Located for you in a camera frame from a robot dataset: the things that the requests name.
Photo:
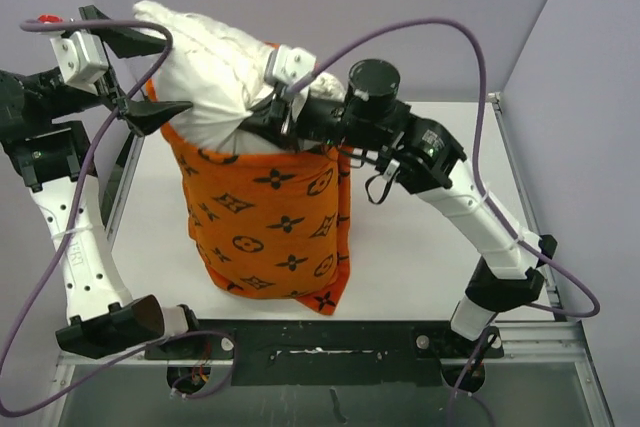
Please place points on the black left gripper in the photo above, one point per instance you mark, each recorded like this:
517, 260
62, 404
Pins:
142, 116

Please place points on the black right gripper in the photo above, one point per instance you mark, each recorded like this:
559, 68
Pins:
268, 123

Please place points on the white pillow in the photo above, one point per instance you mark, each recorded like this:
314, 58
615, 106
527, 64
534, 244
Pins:
220, 70

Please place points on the orange patterned plush pillowcase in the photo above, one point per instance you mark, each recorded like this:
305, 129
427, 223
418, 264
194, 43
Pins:
269, 226

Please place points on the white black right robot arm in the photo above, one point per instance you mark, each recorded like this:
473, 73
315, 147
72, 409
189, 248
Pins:
422, 156

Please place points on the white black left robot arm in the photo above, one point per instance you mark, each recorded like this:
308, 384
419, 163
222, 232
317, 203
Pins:
51, 151

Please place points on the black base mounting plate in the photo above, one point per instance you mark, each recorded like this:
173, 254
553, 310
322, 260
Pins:
325, 353

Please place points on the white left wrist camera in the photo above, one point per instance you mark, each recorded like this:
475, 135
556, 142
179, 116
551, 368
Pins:
82, 60

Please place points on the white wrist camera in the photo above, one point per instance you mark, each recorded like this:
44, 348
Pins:
289, 70
82, 60

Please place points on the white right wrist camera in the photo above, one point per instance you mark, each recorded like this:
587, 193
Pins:
289, 70

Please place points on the aluminium frame rail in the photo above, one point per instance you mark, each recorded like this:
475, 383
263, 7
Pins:
558, 342

